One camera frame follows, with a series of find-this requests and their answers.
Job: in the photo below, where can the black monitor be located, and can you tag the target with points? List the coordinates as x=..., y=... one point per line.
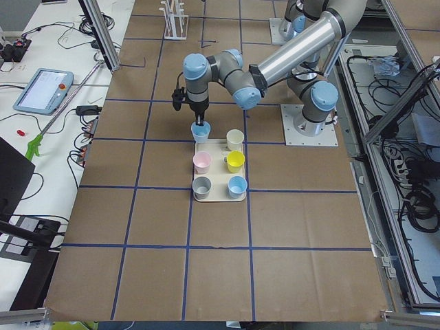
x=16, y=172

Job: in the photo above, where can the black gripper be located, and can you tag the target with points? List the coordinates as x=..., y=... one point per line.
x=198, y=108

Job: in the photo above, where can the light blue ikea cup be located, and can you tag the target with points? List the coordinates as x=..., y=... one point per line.
x=200, y=133

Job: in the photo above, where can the black power adapter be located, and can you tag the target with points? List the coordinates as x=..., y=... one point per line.
x=88, y=110

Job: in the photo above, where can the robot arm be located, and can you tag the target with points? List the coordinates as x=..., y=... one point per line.
x=328, y=21

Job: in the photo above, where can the teach pendant tablet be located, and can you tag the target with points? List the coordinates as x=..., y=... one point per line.
x=45, y=92

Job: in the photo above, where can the grey ikea cup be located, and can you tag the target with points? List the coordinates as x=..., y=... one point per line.
x=201, y=187

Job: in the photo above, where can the white wire cup rack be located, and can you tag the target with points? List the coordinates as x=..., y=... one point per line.
x=176, y=21

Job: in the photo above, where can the green handled reach grabber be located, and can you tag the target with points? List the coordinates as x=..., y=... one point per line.
x=33, y=146

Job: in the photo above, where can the pink ikea cup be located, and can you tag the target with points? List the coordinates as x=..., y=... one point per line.
x=202, y=161

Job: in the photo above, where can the aluminium frame post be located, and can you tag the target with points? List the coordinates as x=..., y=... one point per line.
x=96, y=21

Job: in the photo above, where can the yellow ikea cup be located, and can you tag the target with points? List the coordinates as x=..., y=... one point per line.
x=234, y=160

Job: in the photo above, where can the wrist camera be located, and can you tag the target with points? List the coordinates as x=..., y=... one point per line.
x=178, y=98

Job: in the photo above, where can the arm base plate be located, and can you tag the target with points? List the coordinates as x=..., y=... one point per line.
x=299, y=132
x=279, y=30

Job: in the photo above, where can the cream white ikea cup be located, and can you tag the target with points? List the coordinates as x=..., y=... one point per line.
x=235, y=139

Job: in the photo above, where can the beige plastic tray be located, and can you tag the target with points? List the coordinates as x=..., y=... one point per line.
x=218, y=173

